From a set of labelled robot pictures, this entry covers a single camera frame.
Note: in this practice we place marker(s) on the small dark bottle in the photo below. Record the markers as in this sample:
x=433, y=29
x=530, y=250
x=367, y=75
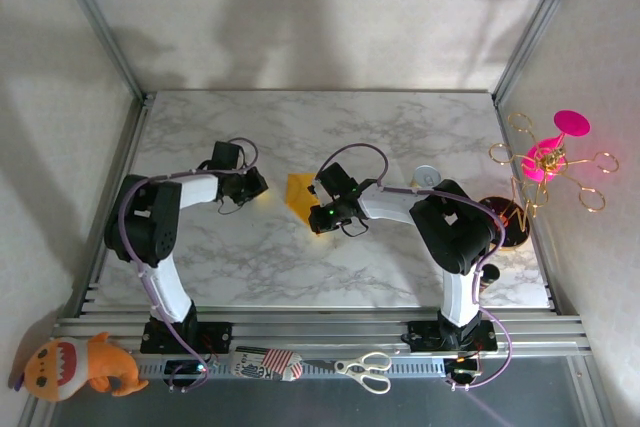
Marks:
x=490, y=277

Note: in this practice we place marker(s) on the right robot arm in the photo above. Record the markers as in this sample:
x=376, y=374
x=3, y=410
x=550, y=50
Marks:
x=450, y=227

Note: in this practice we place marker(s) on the orange plush shark toy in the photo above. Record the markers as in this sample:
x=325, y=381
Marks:
x=65, y=364

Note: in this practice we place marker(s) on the aluminium frame post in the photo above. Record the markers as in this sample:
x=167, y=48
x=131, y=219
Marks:
x=100, y=27
x=535, y=27

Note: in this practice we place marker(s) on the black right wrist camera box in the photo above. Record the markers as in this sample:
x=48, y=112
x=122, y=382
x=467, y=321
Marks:
x=335, y=179

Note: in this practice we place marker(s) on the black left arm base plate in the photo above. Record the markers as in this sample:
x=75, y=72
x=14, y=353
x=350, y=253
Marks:
x=215, y=334

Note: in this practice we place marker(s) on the small silver lid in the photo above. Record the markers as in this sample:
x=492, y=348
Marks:
x=426, y=176

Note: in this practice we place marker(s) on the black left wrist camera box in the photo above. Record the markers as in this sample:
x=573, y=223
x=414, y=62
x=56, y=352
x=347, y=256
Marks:
x=225, y=154

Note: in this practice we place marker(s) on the black round gold-rimmed base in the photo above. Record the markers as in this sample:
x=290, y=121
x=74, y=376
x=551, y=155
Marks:
x=515, y=234

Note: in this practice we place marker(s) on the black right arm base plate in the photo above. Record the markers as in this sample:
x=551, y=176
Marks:
x=425, y=334

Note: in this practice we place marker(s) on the pink plastic wine glass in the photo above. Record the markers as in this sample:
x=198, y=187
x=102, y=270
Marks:
x=572, y=123

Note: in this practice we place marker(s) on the aluminium side rail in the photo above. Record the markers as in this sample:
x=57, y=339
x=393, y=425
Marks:
x=107, y=227
x=540, y=247

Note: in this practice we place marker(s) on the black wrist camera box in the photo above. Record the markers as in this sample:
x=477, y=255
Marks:
x=225, y=154
x=335, y=179

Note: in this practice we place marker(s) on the crumpled striped printed package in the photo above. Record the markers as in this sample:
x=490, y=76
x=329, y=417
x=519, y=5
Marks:
x=265, y=363

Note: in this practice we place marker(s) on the aluminium front rail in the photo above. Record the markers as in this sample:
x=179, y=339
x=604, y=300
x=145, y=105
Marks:
x=320, y=329

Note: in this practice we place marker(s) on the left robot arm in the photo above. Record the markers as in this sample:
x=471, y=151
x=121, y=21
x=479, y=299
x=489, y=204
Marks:
x=150, y=227

